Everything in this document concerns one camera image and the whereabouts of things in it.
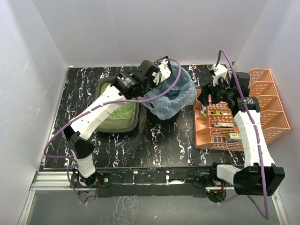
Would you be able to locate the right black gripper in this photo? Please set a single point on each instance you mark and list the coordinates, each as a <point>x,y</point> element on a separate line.
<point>208,94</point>

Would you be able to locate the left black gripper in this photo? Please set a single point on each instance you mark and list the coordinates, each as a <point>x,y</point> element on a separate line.
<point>154,71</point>

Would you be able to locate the blue plastic bag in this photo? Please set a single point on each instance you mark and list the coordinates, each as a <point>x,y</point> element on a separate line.
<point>180,96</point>

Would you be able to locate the dark green litter box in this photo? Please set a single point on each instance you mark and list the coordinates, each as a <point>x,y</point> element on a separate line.
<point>120,126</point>

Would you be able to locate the black litter scoop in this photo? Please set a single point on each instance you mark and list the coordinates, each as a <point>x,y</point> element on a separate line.
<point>161,59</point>

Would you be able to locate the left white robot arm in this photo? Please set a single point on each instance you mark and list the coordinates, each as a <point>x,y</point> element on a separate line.
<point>123,86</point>

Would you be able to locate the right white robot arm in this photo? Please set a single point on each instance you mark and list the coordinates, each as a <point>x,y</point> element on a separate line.
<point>260,175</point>

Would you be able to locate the green litter pellets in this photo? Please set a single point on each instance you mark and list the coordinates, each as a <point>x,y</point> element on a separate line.
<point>124,112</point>

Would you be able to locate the orange desk organizer tray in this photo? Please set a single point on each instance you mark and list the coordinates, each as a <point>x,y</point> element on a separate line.
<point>213,124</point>

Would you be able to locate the orange file rack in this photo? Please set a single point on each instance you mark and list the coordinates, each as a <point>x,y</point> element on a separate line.
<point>273,119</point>

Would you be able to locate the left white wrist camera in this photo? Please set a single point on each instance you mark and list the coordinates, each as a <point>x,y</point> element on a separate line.
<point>161,74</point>

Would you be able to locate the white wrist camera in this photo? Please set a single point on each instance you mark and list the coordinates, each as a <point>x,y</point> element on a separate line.
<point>161,74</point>
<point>219,73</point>

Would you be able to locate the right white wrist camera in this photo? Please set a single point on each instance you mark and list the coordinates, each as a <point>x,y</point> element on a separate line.
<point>219,73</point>

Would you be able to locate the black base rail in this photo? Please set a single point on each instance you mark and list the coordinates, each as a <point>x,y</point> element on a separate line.
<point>150,181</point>

